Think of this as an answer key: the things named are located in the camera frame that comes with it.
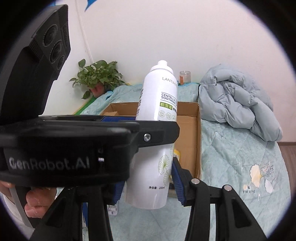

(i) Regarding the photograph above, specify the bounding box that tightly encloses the glass jar orange label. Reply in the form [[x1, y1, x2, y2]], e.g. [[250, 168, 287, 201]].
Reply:
[[179, 71, 191, 85]]

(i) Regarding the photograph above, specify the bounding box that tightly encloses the light blue puffer jacket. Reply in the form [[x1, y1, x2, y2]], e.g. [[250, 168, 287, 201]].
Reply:
[[198, 64, 283, 142]]

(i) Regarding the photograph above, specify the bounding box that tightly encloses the cardboard tray box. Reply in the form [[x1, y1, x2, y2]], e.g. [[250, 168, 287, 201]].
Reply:
[[100, 101, 202, 178]]

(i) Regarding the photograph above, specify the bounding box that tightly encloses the person's left hand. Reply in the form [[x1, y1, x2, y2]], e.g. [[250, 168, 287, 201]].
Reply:
[[1, 181, 57, 218]]

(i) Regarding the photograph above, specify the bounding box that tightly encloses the white spray bottle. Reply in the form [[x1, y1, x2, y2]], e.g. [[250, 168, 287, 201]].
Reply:
[[125, 60, 178, 210]]

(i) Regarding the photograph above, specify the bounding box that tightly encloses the light green quilted blanket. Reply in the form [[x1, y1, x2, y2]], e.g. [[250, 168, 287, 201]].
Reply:
[[55, 83, 292, 239]]

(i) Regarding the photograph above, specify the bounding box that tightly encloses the white wall cable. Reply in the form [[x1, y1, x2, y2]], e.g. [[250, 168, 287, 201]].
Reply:
[[75, 2, 95, 64]]

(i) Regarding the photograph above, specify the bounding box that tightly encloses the potted green plant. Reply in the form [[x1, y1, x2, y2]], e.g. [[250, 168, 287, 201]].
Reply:
[[69, 59, 126, 99]]

